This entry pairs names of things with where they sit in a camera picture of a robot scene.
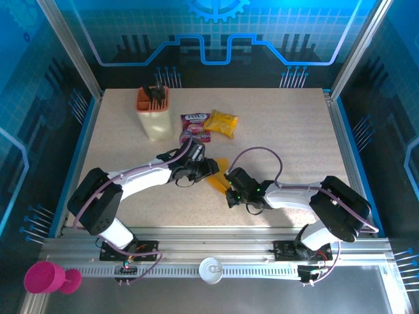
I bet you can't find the orange cloth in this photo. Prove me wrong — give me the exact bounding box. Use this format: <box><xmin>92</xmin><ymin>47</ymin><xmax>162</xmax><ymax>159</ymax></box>
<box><xmin>206</xmin><ymin>157</ymin><xmax>230</xmax><ymax>194</ymax></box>

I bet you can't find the yellow snack bag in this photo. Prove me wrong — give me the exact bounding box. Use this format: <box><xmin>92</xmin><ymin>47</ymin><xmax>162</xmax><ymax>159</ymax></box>
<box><xmin>202</xmin><ymin>109</ymin><xmax>239</xmax><ymax>139</ymax></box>

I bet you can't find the purple candy bag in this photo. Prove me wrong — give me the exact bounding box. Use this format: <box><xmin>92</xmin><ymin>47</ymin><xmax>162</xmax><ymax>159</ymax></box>
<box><xmin>180</xmin><ymin>113</ymin><xmax>212</xmax><ymax>143</ymax></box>

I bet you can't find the cream cutlery holder orange rim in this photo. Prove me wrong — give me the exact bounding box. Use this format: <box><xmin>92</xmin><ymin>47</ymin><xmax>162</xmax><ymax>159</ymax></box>
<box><xmin>135</xmin><ymin>85</ymin><xmax>175</xmax><ymax>142</ymax></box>

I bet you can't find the silver tin can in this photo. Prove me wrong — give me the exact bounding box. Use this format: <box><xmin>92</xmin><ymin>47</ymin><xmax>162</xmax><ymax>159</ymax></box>
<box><xmin>198</xmin><ymin>256</ymin><xmax>225</xmax><ymax>285</ymax></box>

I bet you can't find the small circuit board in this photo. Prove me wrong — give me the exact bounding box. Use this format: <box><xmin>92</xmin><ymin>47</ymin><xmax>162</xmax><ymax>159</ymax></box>
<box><xmin>113</xmin><ymin>264</ymin><xmax>139</xmax><ymax>286</ymax></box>
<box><xmin>297</xmin><ymin>264</ymin><xmax>329</xmax><ymax>287</ymax></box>

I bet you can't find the pink plastic goblet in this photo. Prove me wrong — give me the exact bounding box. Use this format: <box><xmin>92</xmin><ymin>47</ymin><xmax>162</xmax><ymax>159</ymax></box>
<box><xmin>23</xmin><ymin>260</ymin><xmax>82</xmax><ymax>295</ymax></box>

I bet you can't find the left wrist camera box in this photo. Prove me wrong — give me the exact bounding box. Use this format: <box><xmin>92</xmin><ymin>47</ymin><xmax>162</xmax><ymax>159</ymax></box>
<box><xmin>190</xmin><ymin>143</ymin><xmax>206</xmax><ymax>162</ymax></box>

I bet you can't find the aluminium cross rail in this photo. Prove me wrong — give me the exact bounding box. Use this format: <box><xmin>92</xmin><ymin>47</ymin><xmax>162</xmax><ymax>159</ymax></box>
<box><xmin>39</xmin><ymin>227</ymin><xmax>393</xmax><ymax>268</ymax></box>

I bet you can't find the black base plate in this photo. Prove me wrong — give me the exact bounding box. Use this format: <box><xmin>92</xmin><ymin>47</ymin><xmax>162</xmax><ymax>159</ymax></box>
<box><xmin>99</xmin><ymin>240</ymin><xmax>158</xmax><ymax>262</ymax></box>
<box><xmin>273</xmin><ymin>240</ymin><xmax>333</xmax><ymax>262</ymax></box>

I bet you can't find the white slotted cable duct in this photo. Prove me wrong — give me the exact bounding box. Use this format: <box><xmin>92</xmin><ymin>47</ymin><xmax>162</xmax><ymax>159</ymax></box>
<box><xmin>80</xmin><ymin>264</ymin><xmax>302</xmax><ymax>279</ymax></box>

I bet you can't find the aluminium side rail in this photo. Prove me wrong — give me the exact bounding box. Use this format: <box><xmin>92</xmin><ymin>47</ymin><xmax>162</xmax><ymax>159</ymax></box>
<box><xmin>54</xmin><ymin>91</ymin><xmax>105</xmax><ymax>238</ymax></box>
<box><xmin>322</xmin><ymin>88</ymin><xmax>376</xmax><ymax>238</ymax></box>

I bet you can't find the aluminium frame post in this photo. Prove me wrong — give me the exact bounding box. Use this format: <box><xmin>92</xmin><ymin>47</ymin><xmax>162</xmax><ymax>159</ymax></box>
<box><xmin>329</xmin><ymin>0</ymin><xmax>395</xmax><ymax>101</ymax></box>
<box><xmin>35</xmin><ymin>0</ymin><xmax>105</xmax><ymax>101</ymax></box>

